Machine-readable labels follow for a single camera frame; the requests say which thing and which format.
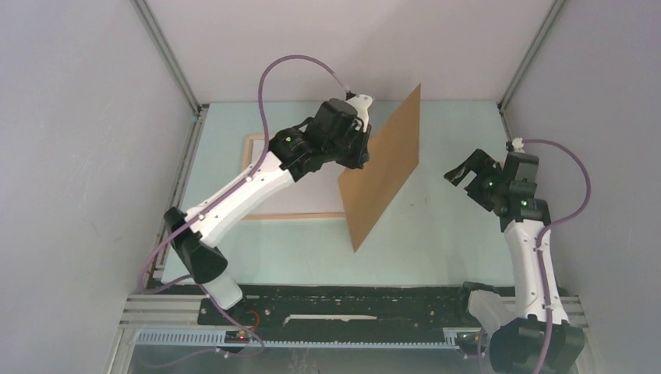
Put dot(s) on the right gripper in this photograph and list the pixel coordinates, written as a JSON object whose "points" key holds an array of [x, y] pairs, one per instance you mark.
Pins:
{"points": [[482, 164]]}

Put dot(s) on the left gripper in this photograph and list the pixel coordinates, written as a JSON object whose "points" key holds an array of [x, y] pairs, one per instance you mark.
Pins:
{"points": [[362, 155]]}

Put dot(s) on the brown backing board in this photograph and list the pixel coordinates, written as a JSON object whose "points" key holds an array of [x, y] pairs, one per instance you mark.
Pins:
{"points": [[394, 155]]}

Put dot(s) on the printed photo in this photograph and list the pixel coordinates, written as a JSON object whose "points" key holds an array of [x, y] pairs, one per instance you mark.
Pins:
{"points": [[316, 192]]}

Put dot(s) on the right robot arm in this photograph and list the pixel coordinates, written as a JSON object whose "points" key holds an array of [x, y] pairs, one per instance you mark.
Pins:
{"points": [[535, 336]]}

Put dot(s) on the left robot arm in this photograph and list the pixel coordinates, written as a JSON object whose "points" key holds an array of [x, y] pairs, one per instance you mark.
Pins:
{"points": [[337, 134]]}

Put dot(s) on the right corner metal profile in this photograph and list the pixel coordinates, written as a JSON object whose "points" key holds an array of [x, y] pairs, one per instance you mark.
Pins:
{"points": [[544, 30]]}

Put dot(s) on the corner metal profile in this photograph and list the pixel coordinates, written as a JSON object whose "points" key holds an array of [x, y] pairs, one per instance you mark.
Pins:
{"points": [[163, 47], [544, 30]]}

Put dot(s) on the left corner metal profile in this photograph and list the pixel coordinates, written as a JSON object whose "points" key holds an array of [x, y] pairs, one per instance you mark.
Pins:
{"points": [[163, 47]]}

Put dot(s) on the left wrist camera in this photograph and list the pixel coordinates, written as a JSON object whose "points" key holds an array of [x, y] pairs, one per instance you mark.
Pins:
{"points": [[361, 103]]}

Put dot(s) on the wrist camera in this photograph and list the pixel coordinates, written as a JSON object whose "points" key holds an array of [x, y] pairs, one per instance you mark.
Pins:
{"points": [[520, 166], [361, 103]]}

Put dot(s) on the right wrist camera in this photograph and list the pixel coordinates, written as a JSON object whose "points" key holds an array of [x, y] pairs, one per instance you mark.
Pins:
{"points": [[520, 166]]}

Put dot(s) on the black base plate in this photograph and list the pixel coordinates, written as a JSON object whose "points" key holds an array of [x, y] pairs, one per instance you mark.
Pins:
{"points": [[419, 314]]}

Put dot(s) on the aluminium rail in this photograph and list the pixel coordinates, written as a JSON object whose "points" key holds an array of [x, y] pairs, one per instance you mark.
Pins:
{"points": [[183, 310]]}

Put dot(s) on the white cable duct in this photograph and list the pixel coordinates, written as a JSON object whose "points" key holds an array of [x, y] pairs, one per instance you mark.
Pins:
{"points": [[218, 339]]}

